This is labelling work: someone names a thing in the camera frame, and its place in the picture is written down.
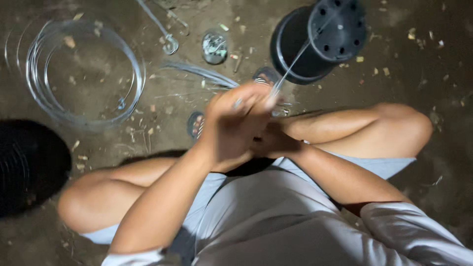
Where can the black plastic flower pot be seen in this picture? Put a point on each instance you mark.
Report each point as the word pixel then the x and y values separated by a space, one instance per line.
pixel 332 33

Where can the person's left leg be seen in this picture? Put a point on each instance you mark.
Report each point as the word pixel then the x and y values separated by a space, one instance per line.
pixel 107 195

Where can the person's left hand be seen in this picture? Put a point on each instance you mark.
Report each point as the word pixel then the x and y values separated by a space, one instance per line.
pixel 227 129

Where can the person's right sandal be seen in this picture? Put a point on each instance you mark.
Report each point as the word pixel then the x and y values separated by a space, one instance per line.
pixel 264 75

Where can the small round metal tin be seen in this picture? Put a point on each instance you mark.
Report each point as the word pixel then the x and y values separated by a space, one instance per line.
pixel 214 48

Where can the person's sandal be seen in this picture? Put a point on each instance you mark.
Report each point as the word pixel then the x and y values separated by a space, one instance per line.
pixel 264 75
pixel 194 125

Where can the person's right leg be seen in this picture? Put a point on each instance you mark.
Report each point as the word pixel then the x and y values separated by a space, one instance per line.
pixel 369 125

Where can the person's right hand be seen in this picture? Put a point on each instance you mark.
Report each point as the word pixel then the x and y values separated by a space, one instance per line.
pixel 277 142

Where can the black mesh basket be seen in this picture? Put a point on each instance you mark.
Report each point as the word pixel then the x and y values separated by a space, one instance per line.
pixel 29 166

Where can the person's left sandal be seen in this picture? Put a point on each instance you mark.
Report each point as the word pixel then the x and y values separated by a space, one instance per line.
pixel 194 125

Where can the light blue shorts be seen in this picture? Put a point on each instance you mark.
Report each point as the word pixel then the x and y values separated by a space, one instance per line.
pixel 207 199

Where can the person's left fingers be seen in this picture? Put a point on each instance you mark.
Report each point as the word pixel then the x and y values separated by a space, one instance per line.
pixel 244 96

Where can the person's leg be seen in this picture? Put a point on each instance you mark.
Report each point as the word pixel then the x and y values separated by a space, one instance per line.
pixel 369 125
pixel 107 195

